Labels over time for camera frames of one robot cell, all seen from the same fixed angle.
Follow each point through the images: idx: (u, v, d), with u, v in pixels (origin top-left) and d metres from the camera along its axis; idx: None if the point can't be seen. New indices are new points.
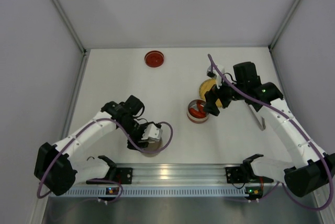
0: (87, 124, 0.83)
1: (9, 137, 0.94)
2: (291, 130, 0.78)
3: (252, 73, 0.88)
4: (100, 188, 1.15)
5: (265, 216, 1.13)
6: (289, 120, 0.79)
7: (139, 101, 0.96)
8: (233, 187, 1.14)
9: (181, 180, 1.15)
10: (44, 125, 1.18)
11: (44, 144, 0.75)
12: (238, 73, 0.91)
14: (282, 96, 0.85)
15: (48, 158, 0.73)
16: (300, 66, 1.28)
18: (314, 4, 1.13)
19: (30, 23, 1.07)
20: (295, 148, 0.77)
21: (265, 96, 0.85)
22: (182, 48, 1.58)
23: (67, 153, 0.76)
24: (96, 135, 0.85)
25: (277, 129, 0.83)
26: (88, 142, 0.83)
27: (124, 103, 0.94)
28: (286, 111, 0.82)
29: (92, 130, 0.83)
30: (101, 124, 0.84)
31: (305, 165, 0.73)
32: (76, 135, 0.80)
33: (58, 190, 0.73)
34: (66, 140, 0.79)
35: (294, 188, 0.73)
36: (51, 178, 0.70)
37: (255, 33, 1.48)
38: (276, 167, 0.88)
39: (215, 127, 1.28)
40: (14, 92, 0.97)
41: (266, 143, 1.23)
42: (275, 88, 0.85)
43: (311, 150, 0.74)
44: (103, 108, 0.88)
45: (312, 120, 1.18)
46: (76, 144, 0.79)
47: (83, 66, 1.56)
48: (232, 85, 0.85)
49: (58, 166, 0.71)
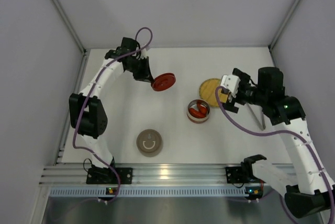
0: (100, 72, 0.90)
1: (8, 137, 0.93)
2: (304, 155, 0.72)
3: (279, 82, 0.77)
4: (100, 188, 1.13)
5: (265, 216, 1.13)
6: (306, 144, 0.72)
7: (132, 40, 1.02)
8: (234, 187, 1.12)
9: (181, 180, 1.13)
10: (44, 124, 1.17)
11: (70, 94, 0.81)
12: (264, 80, 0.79)
14: (304, 115, 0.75)
15: (80, 104, 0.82)
16: (300, 67, 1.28)
18: (315, 4, 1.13)
19: (29, 22, 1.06)
20: (304, 175, 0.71)
21: (286, 113, 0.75)
22: (181, 48, 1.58)
23: (95, 95, 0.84)
24: (110, 79, 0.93)
25: (290, 149, 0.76)
26: (105, 87, 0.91)
27: (121, 47, 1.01)
28: (303, 134, 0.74)
29: (107, 73, 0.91)
30: (112, 67, 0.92)
31: (311, 193, 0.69)
32: (95, 80, 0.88)
33: (99, 130, 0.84)
34: (89, 86, 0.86)
35: (293, 207, 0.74)
36: (88, 121, 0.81)
37: (255, 33, 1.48)
38: (278, 180, 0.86)
39: (215, 127, 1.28)
40: (13, 92, 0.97)
41: (266, 143, 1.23)
42: (298, 104, 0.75)
43: (320, 180, 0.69)
44: (106, 57, 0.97)
45: (312, 120, 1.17)
46: (98, 87, 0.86)
47: (83, 66, 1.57)
48: (251, 132, 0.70)
49: (93, 105, 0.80)
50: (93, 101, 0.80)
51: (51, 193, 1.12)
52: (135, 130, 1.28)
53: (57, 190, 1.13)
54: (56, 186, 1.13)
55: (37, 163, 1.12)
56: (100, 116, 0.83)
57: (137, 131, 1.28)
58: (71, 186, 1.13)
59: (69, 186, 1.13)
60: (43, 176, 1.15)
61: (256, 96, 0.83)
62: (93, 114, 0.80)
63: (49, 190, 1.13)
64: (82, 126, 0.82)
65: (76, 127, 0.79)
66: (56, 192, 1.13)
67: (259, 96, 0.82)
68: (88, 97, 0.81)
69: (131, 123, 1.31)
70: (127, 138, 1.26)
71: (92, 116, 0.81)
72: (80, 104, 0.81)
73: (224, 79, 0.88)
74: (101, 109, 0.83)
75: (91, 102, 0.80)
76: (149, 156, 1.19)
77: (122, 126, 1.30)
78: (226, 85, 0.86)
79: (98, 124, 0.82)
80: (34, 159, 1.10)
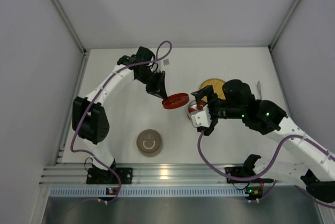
0: (110, 77, 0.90)
1: (8, 136, 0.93)
2: (309, 149, 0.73)
3: (248, 93, 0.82)
4: (100, 188, 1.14)
5: (265, 216, 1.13)
6: (304, 138, 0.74)
7: (148, 50, 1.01)
8: (233, 187, 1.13)
9: (181, 180, 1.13)
10: (44, 124, 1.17)
11: (76, 97, 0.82)
12: (233, 97, 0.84)
14: (286, 113, 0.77)
15: (82, 110, 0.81)
16: (300, 67, 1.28)
18: (314, 4, 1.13)
19: (29, 22, 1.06)
20: (317, 166, 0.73)
21: (270, 120, 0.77)
22: (181, 48, 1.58)
23: (99, 101, 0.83)
24: (118, 86, 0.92)
25: (291, 149, 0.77)
26: (112, 93, 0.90)
27: (135, 55, 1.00)
28: (296, 130, 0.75)
29: (115, 80, 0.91)
30: (122, 74, 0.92)
31: (333, 179, 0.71)
32: (102, 87, 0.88)
33: (98, 137, 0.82)
34: (95, 91, 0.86)
35: (320, 196, 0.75)
36: (89, 127, 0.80)
37: (255, 33, 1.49)
38: (288, 174, 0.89)
39: (215, 127, 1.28)
40: (13, 91, 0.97)
41: (266, 143, 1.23)
42: (276, 107, 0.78)
43: (333, 163, 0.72)
44: (119, 63, 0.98)
45: (312, 120, 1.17)
46: (104, 93, 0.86)
47: (83, 66, 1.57)
48: (265, 170, 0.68)
49: (95, 112, 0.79)
50: (96, 108, 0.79)
51: (51, 193, 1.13)
52: (135, 130, 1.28)
53: (57, 189, 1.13)
54: (56, 186, 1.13)
55: (37, 163, 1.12)
56: (103, 123, 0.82)
57: (137, 130, 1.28)
58: (71, 186, 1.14)
59: (69, 186, 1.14)
60: (43, 176, 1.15)
61: (230, 112, 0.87)
62: (95, 121, 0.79)
63: (49, 190, 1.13)
64: (82, 131, 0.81)
65: (75, 132, 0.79)
66: (56, 192, 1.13)
67: (234, 111, 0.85)
68: (91, 102, 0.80)
69: (131, 123, 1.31)
70: (127, 138, 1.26)
71: (92, 122, 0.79)
72: (83, 109, 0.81)
73: (194, 118, 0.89)
74: (104, 116, 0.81)
75: (93, 109, 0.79)
76: (148, 156, 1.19)
77: (123, 126, 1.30)
78: (200, 123, 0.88)
79: (98, 131, 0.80)
80: (35, 158, 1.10)
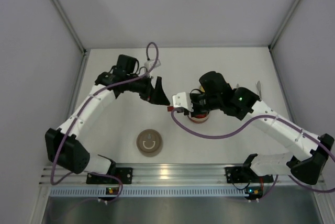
0: (86, 101, 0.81)
1: (8, 136, 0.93)
2: (282, 128, 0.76)
3: (221, 82, 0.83)
4: (100, 188, 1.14)
5: (266, 216, 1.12)
6: (277, 119, 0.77)
7: (129, 58, 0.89)
8: (234, 187, 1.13)
9: (181, 180, 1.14)
10: (44, 124, 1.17)
11: (46, 130, 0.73)
12: (209, 87, 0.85)
14: (259, 97, 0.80)
15: (56, 143, 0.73)
16: (300, 66, 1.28)
18: (314, 4, 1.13)
19: (29, 22, 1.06)
20: (293, 144, 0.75)
21: (243, 104, 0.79)
22: (182, 48, 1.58)
23: (74, 133, 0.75)
24: (97, 109, 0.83)
25: (267, 131, 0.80)
26: (90, 119, 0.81)
27: (115, 67, 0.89)
28: (269, 111, 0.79)
29: (92, 104, 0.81)
30: (100, 97, 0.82)
31: (309, 157, 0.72)
32: (77, 114, 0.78)
33: (77, 168, 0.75)
34: (69, 121, 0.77)
35: (305, 178, 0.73)
36: (66, 161, 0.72)
37: (255, 33, 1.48)
38: (278, 164, 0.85)
39: (215, 127, 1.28)
40: (13, 91, 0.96)
41: (266, 143, 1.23)
42: (248, 92, 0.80)
43: (307, 140, 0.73)
44: (97, 82, 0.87)
45: (312, 120, 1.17)
46: (80, 122, 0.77)
47: (83, 66, 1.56)
48: (232, 134, 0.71)
49: (69, 147, 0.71)
50: (70, 142, 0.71)
51: (51, 193, 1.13)
52: (135, 130, 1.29)
53: (57, 189, 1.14)
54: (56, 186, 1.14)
55: (37, 163, 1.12)
56: (81, 155, 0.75)
57: (137, 131, 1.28)
58: (71, 185, 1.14)
59: (69, 186, 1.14)
60: (43, 176, 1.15)
61: (210, 101, 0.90)
62: (71, 156, 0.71)
63: (49, 190, 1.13)
64: (60, 165, 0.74)
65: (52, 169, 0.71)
66: (56, 192, 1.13)
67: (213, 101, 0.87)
68: (65, 136, 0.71)
69: (131, 122, 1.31)
70: (127, 138, 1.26)
71: (69, 156, 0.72)
72: (56, 142, 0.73)
73: (175, 99, 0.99)
74: (80, 149, 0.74)
75: (67, 144, 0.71)
76: (147, 155, 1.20)
77: (122, 126, 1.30)
78: (179, 103, 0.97)
79: (75, 165, 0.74)
80: (34, 159, 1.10)
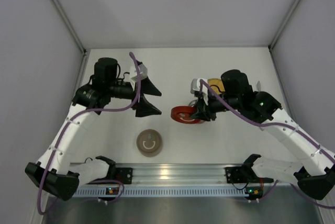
0: (63, 129, 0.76)
1: (8, 136, 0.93)
2: (299, 141, 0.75)
3: (246, 84, 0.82)
4: (100, 188, 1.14)
5: (266, 216, 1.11)
6: (296, 130, 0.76)
7: (104, 67, 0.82)
8: (234, 187, 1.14)
9: (181, 180, 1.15)
10: (44, 124, 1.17)
11: (26, 166, 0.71)
12: (230, 86, 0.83)
14: (281, 104, 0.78)
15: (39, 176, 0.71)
16: (300, 67, 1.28)
18: (314, 4, 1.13)
19: (29, 22, 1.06)
20: (308, 159, 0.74)
21: (264, 110, 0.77)
22: (182, 48, 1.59)
23: (54, 167, 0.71)
24: (78, 134, 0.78)
25: (282, 141, 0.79)
26: (73, 145, 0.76)
27: (94, 78, 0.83)
28: (288, 122, 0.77)
29: (70, 131, 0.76)
30: (76, 122, 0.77)
31: (322, 174, 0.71)
32: (55, 146, 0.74)
33: (66, 196, 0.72)
34: (48, 153, 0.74)
35: (311, 192, 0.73)
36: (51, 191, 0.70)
37: (255, 33, 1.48)
38: (283, 171, 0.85)
39: (215, 127, 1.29)
40: (12, 91, 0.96)
41: (266, 143, 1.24)
42: (271, 97, 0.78)
43: (323, 157, 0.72)
44: (75, 101, 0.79)
45: (312, 120, 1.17)
46: (59, 154, 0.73)
47: (83, 66, 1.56)
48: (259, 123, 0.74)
49: (49, 181, 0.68)
50: (51, 177, 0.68)
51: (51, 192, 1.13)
52: (135, 130, 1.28)
53: None
54: None
55: None
56: (65, 186, 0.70)
57: (137, 131, 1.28)
58: None
59: None
60: None
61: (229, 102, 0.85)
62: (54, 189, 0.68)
63: None
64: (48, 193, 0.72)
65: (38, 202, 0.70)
66: None
67: (232, 101, 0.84)
68: (45, 172, 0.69)
69: (131, 123, 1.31)
70: (127, 138, 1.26)
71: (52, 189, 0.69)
72: (38, 176, 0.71)
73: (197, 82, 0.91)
74: (64, 179, 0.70)
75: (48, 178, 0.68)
76: (148, 156, 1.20)
77: (122, 126, 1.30)
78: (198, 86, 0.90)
79: (60, 196, 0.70)
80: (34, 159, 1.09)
